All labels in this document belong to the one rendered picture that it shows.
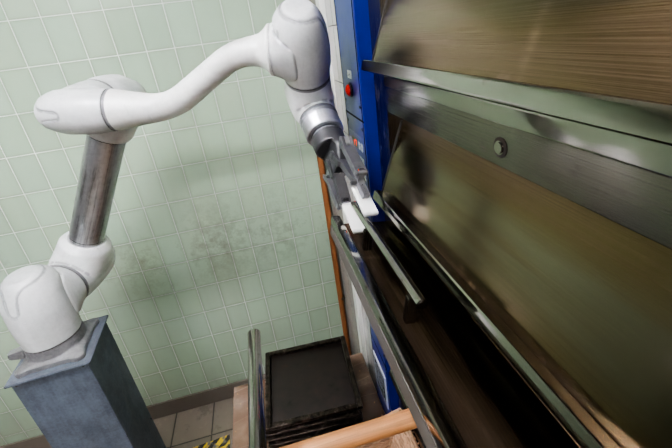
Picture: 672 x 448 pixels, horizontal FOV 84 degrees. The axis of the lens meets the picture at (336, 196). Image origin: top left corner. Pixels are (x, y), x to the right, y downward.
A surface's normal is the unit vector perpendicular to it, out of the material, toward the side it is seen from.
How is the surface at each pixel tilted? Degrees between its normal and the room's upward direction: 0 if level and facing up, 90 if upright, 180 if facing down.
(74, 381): 90
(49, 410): 90
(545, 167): 90
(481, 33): 70
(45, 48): 90
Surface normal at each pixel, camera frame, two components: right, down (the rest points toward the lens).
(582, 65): -0.95, -0.12
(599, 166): -0.97, 0.20
